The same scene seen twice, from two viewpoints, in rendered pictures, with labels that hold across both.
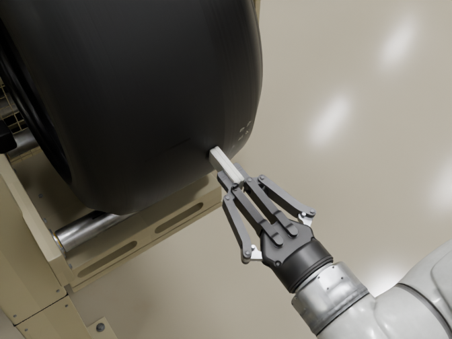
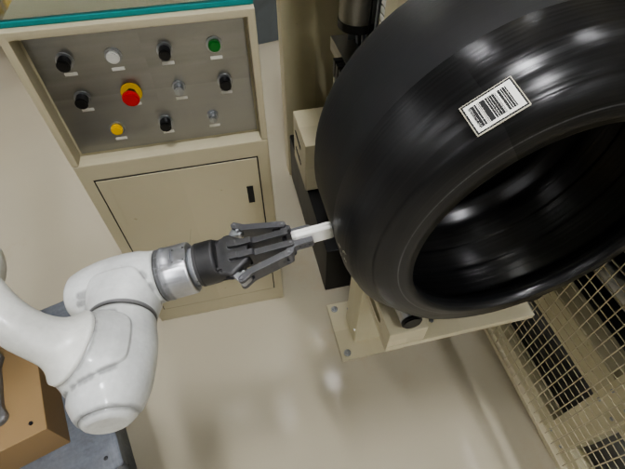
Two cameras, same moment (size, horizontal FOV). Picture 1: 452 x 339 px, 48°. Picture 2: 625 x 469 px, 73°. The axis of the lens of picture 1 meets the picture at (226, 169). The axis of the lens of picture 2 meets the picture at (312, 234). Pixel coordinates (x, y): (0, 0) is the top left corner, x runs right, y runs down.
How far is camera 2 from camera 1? 0.77 m
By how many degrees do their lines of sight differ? 63
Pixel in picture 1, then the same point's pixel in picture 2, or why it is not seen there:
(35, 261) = not seen: hidden behind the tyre
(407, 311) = (119, 287)
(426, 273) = (132, 316)
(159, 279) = (428, 402)
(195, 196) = (383, 309)
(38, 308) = not seen: hidden behind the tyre
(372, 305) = (143, 274)
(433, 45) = not seen: outside the picture
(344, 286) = (166, 260)
